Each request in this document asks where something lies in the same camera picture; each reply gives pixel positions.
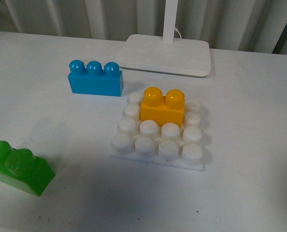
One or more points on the yellow two-stud block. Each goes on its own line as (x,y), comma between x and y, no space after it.
(162,109)

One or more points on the blue three-stud block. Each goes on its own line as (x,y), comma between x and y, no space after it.
(95,79)

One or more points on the green two-stud block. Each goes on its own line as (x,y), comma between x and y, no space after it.
(21,169)

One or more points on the white desk lamp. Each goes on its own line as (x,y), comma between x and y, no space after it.
(166,54)

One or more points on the grey pleated curtain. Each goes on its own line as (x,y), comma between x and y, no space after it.
(244,25)

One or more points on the white studded base plate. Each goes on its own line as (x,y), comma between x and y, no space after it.
(167,145)

